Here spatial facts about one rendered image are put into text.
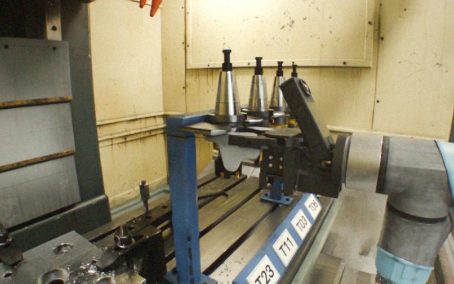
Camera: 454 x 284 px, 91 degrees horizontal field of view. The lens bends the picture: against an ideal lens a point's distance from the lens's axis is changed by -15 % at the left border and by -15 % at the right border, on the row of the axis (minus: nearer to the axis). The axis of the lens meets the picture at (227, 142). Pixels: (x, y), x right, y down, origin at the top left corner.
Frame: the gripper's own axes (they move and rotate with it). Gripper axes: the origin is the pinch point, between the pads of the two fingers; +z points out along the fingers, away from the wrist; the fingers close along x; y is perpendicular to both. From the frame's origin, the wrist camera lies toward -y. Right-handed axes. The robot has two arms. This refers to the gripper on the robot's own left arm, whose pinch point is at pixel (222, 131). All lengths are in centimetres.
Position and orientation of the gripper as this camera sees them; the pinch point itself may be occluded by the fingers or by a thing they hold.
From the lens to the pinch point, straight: 43.7
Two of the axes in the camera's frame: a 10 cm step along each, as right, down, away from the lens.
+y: 0.0, 9.8, 2.1
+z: -8.4, -1.1, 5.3
